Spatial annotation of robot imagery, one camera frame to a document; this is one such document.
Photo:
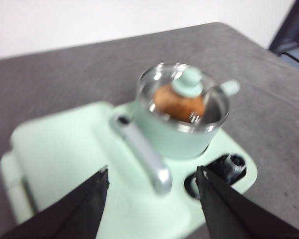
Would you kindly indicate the silver control knob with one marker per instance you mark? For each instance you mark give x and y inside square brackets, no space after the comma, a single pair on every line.
[235,164]

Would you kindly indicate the brown potato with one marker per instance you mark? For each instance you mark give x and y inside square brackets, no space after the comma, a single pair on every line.
[174,104]

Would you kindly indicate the glass lid with green knob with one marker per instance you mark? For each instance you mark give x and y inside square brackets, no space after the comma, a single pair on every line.
[188,82]

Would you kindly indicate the mint green breakfast machine base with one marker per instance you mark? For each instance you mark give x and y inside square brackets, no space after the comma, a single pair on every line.
[235,145]

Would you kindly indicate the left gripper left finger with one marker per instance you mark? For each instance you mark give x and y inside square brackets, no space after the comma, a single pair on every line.
[77,211]

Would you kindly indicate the black metal stand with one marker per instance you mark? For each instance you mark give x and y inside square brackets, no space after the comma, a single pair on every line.
[292,32]

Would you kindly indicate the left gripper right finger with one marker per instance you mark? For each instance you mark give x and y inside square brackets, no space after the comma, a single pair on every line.
[229,214]

